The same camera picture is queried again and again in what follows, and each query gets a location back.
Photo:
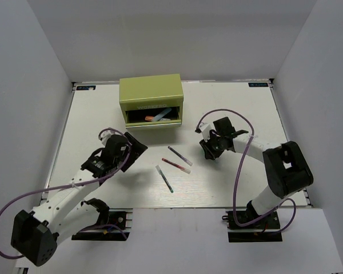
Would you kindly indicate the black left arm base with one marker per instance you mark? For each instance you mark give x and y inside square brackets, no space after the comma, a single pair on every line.
[117,228]

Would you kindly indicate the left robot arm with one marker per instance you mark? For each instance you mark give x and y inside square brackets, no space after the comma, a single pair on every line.
[38,233]

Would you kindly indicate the green metal drawer chest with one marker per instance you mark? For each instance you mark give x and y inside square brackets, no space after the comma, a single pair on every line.
[148,96]

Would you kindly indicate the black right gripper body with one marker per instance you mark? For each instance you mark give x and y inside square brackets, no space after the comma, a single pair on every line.
[218,140]

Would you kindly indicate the red gel pen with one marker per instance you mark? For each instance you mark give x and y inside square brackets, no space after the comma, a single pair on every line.
[186,170]

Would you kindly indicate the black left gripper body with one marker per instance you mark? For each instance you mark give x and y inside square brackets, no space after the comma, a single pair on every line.
[121,159]

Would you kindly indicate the green gel pen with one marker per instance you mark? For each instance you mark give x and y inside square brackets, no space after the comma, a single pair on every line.
[164,178]

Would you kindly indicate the blue highlighter marker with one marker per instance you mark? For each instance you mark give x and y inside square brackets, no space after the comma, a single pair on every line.
[161,114]

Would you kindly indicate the blue label sticker right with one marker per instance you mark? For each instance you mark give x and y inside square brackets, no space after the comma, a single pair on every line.
[258,84]

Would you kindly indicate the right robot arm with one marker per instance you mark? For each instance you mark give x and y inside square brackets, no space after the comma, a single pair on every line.
[287,171]

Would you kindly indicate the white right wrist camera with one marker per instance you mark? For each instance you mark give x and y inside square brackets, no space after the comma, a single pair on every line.
[204,129]

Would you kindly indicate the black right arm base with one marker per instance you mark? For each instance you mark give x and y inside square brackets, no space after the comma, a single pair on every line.
[266,230]

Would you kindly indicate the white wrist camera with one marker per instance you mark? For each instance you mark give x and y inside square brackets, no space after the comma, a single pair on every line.
[204,129]
[105,135]

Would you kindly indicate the purple gel pen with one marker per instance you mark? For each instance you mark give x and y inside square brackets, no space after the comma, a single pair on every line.
[188,162]

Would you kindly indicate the blue label sticker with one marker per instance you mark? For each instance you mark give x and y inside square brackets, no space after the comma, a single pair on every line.
[85,88]
[258,84]

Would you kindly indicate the blue label sticker left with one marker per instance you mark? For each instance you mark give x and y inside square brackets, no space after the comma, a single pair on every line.
[85,88]

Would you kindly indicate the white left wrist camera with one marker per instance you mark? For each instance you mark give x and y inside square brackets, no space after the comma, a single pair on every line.
[105,135]

